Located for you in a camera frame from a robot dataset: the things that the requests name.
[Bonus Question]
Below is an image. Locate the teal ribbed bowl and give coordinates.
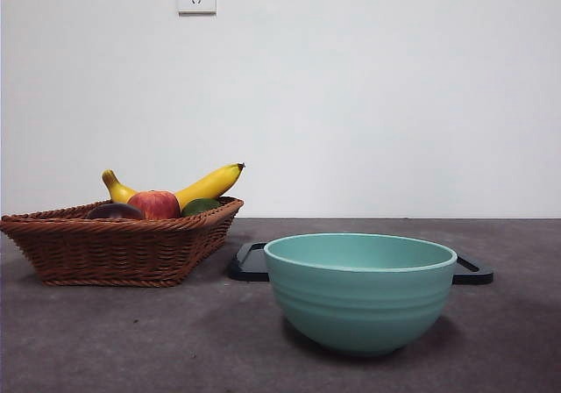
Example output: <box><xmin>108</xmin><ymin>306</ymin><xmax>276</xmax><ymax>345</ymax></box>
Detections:
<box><xmin>263</xmin><ymin>232</ymin><xmax>458</xmax><ymax>358</ymax></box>

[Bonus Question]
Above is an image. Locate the dark purple plum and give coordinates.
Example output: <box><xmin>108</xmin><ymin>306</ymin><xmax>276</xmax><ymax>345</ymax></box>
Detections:
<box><xmin>86</xmin><ymin>203</ymin><xmax>146</xmax><ymax>221</ymax></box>

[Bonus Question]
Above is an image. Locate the yellow banana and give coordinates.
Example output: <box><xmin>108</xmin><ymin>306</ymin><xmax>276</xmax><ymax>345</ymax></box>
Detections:
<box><xmin>101</xmin><ymin>162</ymin><xmax>245</xmax><ymax>212</ymax></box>

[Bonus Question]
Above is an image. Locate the green round fruit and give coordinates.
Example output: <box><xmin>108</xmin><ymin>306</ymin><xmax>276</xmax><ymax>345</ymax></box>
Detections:
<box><xmin>181</xmin><ymin>197</ymin><xmax>222</xmax><ymax>218</ymax></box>

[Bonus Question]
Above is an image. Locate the black rectangular tray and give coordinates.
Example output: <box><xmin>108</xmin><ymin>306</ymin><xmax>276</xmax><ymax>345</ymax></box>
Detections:
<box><xmin>227</xmin><ymin>241</ymin><xmax>495</xmax><ymax>285</ymax></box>

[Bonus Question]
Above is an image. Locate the red apple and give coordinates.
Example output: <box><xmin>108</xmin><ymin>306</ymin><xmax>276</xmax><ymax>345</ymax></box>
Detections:
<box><xmin>126</xmin><ymin>189</ymin><xmax>181</xmax><ymax>220</ymax></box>

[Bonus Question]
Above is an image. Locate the brown wicker basket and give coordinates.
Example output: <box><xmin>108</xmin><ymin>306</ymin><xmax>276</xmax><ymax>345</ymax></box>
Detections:
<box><xmin>0</xmin><ymin>196</ymin><xmax>245</xmax><ymax>288</ymax></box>

